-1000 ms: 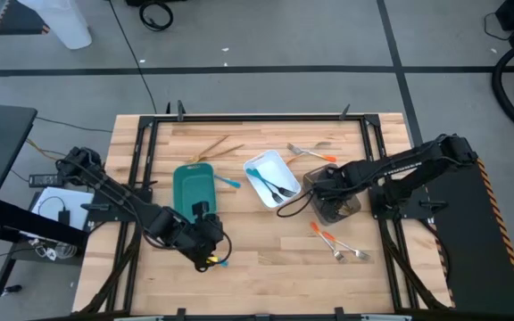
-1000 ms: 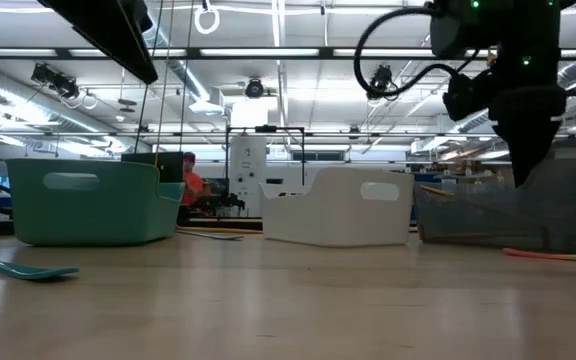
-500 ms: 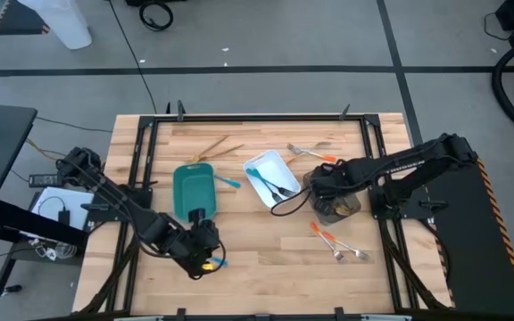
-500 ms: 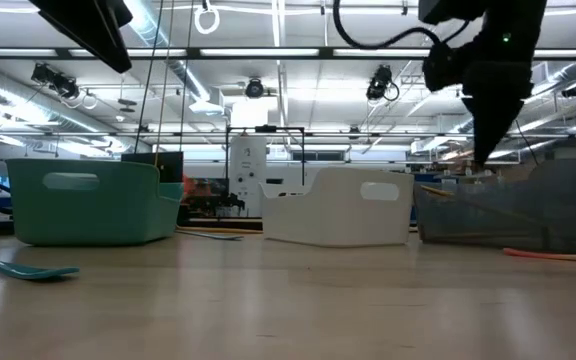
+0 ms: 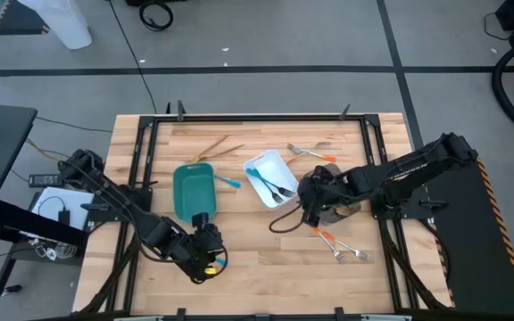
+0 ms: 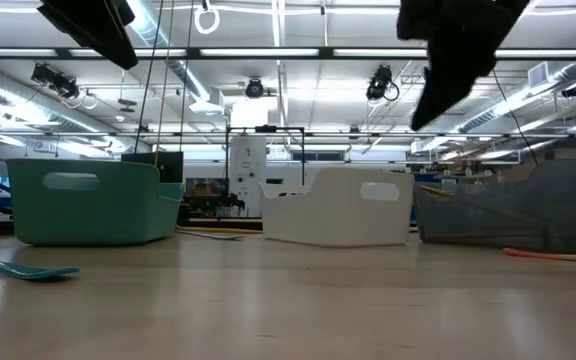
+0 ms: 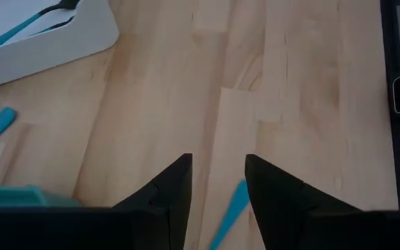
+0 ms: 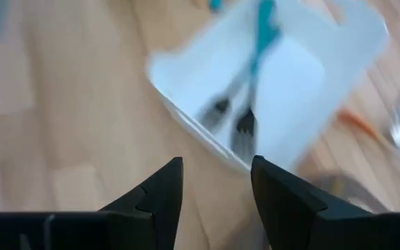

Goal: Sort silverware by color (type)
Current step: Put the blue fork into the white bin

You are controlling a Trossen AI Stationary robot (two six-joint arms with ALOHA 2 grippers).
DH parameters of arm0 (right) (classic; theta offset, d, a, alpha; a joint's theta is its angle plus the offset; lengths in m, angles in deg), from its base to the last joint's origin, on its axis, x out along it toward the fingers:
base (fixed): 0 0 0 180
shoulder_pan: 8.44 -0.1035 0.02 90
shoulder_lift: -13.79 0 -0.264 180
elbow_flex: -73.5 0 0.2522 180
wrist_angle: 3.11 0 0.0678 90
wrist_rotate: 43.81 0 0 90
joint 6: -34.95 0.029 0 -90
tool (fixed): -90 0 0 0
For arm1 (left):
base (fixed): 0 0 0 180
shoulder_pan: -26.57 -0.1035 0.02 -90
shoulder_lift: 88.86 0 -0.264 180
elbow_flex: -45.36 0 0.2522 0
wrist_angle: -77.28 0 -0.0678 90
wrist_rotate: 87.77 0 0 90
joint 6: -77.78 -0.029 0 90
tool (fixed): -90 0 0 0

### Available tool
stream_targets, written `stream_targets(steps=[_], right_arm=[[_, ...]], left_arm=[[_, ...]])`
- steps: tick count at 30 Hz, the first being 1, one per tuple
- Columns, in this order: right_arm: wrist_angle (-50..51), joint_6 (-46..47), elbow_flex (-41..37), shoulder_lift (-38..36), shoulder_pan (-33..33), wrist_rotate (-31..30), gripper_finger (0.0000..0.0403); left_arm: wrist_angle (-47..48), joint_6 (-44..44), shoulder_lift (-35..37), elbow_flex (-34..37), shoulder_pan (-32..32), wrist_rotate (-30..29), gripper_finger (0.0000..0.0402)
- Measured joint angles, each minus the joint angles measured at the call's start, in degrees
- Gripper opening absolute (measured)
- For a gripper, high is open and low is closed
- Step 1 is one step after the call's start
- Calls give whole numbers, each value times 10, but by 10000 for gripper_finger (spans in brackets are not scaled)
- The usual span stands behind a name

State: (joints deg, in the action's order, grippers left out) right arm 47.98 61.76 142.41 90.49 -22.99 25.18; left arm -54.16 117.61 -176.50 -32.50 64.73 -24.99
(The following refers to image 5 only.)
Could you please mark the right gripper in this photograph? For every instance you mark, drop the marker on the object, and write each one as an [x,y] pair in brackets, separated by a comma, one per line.
[324,191]

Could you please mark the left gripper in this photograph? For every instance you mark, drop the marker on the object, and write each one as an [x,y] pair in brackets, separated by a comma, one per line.
[199,249]

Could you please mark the grey translucent plastic bin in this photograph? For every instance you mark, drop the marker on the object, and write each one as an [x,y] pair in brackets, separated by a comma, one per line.
[342,215]

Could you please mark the white plastic bin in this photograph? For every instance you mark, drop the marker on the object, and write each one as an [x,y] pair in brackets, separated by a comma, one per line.
[275,169]

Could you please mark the teal plastic bin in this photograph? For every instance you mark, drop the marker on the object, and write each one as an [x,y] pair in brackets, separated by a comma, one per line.
[194,196]

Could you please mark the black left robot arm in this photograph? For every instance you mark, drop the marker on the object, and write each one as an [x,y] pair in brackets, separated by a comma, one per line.
[105,189]

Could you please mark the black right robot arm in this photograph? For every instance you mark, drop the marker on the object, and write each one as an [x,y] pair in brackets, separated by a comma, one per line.
[408,171]

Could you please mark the silver aluminium extrusion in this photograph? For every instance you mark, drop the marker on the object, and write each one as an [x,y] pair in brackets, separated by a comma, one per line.
[386,318]
[138,318]

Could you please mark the white paper sheet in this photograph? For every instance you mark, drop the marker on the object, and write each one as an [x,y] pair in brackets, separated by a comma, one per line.
[78,200]

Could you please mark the black hazard-striped platform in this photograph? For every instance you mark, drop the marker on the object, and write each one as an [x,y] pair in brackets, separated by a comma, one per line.
[475,249]

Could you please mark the small black charger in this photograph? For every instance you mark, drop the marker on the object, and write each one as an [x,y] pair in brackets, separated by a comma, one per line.
[64,217]

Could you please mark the black power adapter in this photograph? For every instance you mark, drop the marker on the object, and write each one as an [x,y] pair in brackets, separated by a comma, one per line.
[45,180]

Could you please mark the white floor object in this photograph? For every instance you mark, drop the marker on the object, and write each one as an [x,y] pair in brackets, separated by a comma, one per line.
[65,27]

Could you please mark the hazard-striped floor mat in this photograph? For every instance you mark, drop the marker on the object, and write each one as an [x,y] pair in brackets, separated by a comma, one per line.
[16,22]

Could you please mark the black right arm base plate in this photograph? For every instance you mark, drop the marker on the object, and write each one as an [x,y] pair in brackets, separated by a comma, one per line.
[417,209]

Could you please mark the black metal table frame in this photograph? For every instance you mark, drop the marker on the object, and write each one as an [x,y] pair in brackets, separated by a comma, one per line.
[257,118]

